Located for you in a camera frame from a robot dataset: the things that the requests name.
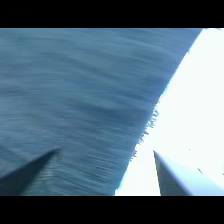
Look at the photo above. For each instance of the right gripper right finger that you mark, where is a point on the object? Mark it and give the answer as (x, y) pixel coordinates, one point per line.
(180, 181)

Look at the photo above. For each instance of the blue jeans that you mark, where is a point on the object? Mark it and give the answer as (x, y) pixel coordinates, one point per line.
(83, 93)

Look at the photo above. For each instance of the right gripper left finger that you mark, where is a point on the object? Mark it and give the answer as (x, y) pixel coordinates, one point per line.
(16, 181)

